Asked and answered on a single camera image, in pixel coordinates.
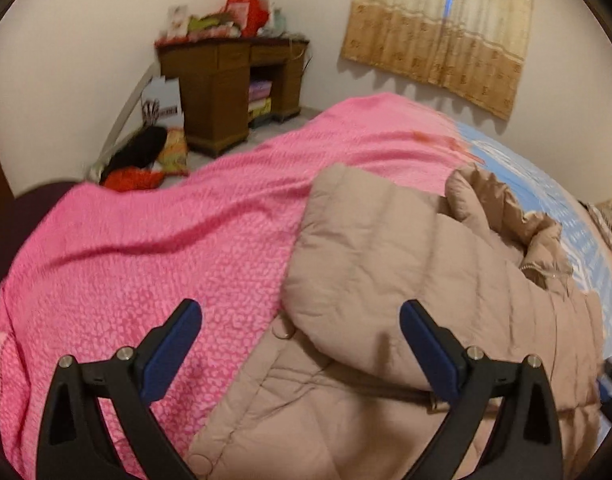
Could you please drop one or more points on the beige quilted puffer jacket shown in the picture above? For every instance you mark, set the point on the beige quilted puffer jacket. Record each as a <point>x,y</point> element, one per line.
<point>386,260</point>

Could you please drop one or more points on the grey metal frame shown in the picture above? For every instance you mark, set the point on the grey metal frame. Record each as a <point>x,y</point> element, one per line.
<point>123,115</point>

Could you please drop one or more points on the black cloth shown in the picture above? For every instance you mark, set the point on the black cloth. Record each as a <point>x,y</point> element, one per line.
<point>138,147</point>

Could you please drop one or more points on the red cloth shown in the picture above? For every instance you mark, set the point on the red cloth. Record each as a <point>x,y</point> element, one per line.
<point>130,180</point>

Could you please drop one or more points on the pink patterned blanket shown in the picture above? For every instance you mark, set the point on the pink patterned blanket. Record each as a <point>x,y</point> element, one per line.
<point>160,260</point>

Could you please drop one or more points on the dark dotted mattress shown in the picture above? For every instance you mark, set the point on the dark dotted mattress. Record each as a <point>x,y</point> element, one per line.
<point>15,230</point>

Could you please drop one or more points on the blue patterned bed sheet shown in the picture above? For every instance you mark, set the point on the blue patterned bed sheet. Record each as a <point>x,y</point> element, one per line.
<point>536,180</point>

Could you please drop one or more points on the beige patterned curtain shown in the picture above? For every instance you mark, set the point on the beige patterned curtain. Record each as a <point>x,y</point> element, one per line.
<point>436,25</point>

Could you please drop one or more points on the brown wooden desk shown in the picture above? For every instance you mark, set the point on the brown wooden desk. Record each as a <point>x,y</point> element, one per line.
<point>220,90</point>

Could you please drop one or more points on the beige patterned pillow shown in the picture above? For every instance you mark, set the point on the beige patterned pillow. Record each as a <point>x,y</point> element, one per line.
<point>611,225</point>

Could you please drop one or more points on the white cardboard box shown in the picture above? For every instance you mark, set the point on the white cardboard box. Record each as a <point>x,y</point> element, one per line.
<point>163,102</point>

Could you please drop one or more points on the red gift box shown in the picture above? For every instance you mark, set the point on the red gift box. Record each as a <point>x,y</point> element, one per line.
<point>248,12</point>

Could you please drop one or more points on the yellow patterned bag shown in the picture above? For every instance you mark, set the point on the yellow patterned bag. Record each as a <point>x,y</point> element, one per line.
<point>174,152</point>

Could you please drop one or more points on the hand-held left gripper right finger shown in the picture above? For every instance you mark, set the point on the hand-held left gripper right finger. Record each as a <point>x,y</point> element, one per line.
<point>428,347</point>

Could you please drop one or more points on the white printed box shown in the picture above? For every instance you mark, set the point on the white printed box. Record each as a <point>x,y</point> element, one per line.
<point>178,22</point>

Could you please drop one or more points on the green cloth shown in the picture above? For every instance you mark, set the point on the green cloth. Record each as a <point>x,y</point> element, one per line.
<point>210,27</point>

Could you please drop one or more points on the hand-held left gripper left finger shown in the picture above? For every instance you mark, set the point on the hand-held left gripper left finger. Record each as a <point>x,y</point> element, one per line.
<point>173,347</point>

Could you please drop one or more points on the yellow box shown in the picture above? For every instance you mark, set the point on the yellow box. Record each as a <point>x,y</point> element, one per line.
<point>261,108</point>

